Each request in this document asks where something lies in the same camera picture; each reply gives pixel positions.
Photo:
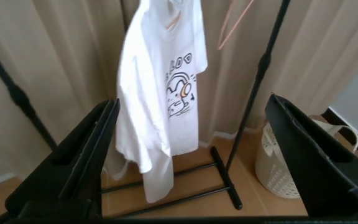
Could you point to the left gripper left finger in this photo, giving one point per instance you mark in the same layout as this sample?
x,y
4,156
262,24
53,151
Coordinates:
x,y
73,174

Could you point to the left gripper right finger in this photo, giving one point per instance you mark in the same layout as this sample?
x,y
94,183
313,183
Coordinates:
x,y
328,174

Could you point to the white printed t-shirt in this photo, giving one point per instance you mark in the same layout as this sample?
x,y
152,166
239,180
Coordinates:
x,y
141,93

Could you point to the pink clothes hanger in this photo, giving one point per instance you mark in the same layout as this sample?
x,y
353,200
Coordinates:
x,y
235,25
173,21

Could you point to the white laundry basket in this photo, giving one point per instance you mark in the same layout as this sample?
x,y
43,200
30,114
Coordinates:
x,y
272,174

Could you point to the black clothes rack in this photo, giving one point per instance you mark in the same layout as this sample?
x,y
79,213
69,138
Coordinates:
x,y
263,63

